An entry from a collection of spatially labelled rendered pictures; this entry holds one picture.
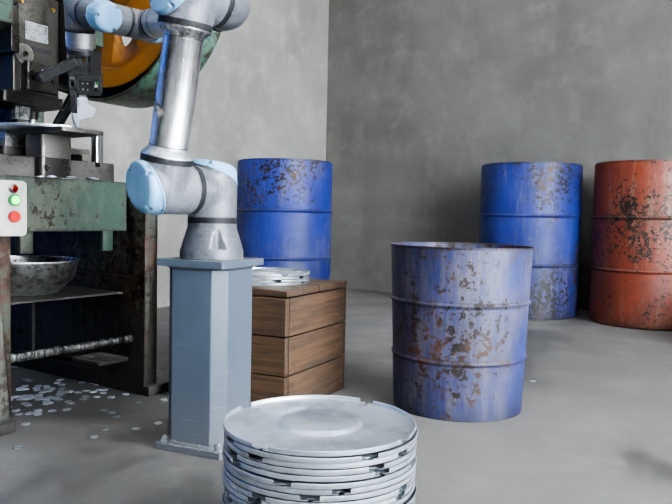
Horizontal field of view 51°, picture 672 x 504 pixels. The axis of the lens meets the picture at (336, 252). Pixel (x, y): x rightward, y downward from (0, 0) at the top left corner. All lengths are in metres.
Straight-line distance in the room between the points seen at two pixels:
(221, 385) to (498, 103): 3.59
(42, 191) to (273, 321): 0.71
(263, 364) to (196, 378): 0.36
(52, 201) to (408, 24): 3.69
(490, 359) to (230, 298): 0.75
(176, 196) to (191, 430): 0.54
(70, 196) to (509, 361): 1.30
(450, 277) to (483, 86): 3.14
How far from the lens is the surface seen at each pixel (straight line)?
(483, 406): 2.01
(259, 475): 1.01
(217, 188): 1.64
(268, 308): 1.96
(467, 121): 4.96
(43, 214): 2.04
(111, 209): 2.17
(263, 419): 1.11
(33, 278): 2.14
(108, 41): 2.61
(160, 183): 1.55
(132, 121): 4.08
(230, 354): 1.66
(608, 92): 4.70
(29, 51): 2.23
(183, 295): 1.66
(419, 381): 2.01
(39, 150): 2.12
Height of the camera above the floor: 0.56
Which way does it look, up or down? 3 degrees down
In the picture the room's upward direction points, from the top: 1 degrees clockwise
